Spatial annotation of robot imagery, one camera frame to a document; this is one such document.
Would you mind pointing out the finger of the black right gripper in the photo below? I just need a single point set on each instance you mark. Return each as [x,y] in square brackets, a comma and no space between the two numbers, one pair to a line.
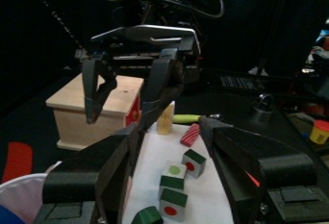
[94,90]
[161,87]

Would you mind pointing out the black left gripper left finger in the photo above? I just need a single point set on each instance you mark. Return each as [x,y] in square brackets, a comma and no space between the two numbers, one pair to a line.
[86,176]

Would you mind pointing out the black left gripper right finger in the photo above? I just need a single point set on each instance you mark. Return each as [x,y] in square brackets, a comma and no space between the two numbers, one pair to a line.
[266,176]

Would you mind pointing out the cream wooden block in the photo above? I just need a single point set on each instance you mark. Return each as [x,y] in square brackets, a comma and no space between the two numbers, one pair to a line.
[167,122]

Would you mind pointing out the light wooden box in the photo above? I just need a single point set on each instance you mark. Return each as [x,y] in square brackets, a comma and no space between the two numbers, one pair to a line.
[73,122]

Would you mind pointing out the white cutting board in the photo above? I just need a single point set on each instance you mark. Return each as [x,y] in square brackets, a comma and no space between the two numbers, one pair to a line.
[205,195]

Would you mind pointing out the red white striped toy piece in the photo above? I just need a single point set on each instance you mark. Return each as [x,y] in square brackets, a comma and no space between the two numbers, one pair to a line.
[191,135]

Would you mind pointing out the red plastic toy knife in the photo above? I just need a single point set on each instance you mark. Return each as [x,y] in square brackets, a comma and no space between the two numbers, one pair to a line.
[17,160]

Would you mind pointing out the green white cube red dot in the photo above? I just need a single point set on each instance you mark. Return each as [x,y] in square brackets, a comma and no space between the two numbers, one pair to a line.
[193,165]
[172,207]

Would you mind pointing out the printed label sheet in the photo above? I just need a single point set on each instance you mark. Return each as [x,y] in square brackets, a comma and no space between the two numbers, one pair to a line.
[238,82]

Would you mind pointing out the yellow tub red lid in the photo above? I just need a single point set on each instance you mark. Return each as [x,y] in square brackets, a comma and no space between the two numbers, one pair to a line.
[319,133]

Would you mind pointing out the dark green toy piece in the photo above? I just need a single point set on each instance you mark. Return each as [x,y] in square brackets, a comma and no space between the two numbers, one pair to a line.
[148,216]

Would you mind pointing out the blue plastic utensil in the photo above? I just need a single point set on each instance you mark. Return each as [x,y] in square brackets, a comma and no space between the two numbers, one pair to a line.
[6,216]

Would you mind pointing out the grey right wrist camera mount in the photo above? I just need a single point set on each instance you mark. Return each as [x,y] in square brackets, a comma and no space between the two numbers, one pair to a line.
[147,31]

